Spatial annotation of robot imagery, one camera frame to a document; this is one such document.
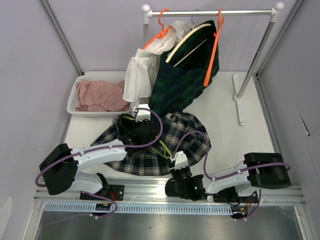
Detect lime green hanger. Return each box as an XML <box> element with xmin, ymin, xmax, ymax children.
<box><xmin>115</xmin><ymin>114</ymin><xmax>172</xmax><ymax>159</ymax></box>

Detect navy white plaid skirt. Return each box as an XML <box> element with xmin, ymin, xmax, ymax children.
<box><xmin>107</xmin><ymin>111</ymin><xmax>211</xmax><ymax>176</ymax></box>

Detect pink garment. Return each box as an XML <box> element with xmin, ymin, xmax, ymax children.
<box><xmin>75</xmin><ymin>79</ymin><xmax>130</xmax><ymax>112</ymax></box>

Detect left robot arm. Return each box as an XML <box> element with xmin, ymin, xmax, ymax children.
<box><xmin>36</xmin><ymin>120</ymin><xmax>164</xmax><ymax>200</ymax></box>

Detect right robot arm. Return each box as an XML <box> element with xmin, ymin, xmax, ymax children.
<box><xmin>164</xmin><ymin>152</ymin><xmax>292</xmax><ymax>203</ymax></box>

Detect dark green plaid skirt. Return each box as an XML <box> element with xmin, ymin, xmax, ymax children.
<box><xmin>149</xmin><ymin>20</ymin><xmax>220</xmax><ymax>117</ymax></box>

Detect cream hanger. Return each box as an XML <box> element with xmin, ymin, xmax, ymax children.
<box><xmin>165</xmin><ymin>9</ymin><xmax>213</xmax><ymax>68</ymax></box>

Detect orange hanger with dress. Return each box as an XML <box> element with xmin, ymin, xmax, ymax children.
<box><xmin>142</xmin><ymin>8</ymin><xmax>175</xmax><ymax>50</ymax></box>

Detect empty orange hanger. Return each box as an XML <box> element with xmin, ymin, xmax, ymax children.
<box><xmin>203</xmin><ymin>7</ymin><xmax>225</xmax><ymax>88</ymax></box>

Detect white plastic basket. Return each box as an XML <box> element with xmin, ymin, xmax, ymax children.
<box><xmin>66</xmin><ymin>71</ymin><xmax>131</xmax><ymax>118</ymax></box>

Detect white ruffled dress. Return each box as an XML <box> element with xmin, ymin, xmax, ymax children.
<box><xmin>122</xmin><ymin>21</ymin><xmax>194</xmax><ymax>110</ymax></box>

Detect white clothes rack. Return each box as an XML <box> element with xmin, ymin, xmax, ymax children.
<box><xmin>141</xmin><ymin>1</ymin><xmax>285</xmax><ymax>126</ymax></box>

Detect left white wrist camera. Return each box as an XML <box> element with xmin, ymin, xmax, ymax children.
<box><xmin>133</xmin><ymin>103</ymin><xmax>151</xmax><ymax>122</ymax></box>

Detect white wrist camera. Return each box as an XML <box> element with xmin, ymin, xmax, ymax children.
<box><xmin>133</xmin><ymin>103</ymin><xmax>151</xmax><ymax>122</ymax></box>
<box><xmin>169</xmin><ymin>150</ymin><xmax>189</xmax><ymax>170</ymax></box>

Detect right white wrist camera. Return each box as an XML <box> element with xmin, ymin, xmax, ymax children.
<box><xmin>169</xmin><ymin>150</ymin><xmax>189</xmax><ymax>170</ymax></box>

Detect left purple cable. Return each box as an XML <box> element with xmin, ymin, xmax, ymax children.
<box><xmin>34</xmin><ymin>107</ymin><xmax>165</xmax><ymax>221</ymax></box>

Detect purple cable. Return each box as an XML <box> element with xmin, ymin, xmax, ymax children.
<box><xmin>34</xmin><ymin>107</ymin><xmax>165</xmax><ymax>221</ymax></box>
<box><xmin>169</xmin><ymin>130</ymin><xmax>292</xmax><ymax>222</ymax></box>

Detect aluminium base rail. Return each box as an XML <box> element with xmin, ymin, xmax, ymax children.
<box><xmin>33</xmin><ymin>177</ymin><xmax>306</xmax><ymax>206</ymax></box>

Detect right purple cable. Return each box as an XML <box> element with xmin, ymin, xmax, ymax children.
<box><xmin>169</xmin><ymin>130</ymin><xmax>292</xmax><ymax>222</ymax></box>

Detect slotted cable duct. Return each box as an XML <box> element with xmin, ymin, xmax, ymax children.
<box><xmin>44</xmin><ymin>202</ymin><xmax>233</xmax><ymax>216</ymax></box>

